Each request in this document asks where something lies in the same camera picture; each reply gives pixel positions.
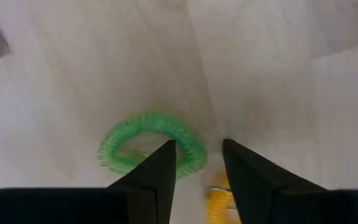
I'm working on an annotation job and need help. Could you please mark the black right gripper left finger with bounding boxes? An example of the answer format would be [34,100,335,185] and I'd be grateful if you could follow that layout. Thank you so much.
[0,139,178,224]

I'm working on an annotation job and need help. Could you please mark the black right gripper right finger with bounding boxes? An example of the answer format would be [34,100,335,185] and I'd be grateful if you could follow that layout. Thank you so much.
[222,138,358,224]

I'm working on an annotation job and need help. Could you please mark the green spring keychain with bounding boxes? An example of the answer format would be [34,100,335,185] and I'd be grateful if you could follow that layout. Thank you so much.
[96,111,208,180]

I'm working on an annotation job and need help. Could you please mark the yellow spring keychain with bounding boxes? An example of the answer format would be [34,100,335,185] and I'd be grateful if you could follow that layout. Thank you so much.
[205,174,242,224]

